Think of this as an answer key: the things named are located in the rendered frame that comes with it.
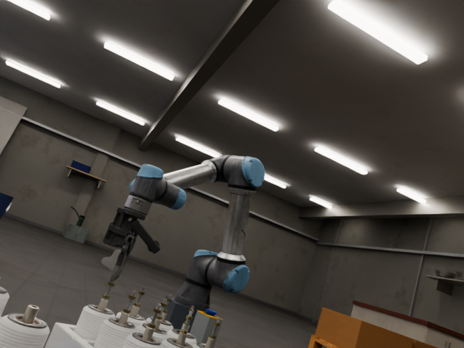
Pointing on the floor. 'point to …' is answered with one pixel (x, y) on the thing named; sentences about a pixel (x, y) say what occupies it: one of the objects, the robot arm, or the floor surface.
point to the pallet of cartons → (357, 334)
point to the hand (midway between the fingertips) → (115, 277)
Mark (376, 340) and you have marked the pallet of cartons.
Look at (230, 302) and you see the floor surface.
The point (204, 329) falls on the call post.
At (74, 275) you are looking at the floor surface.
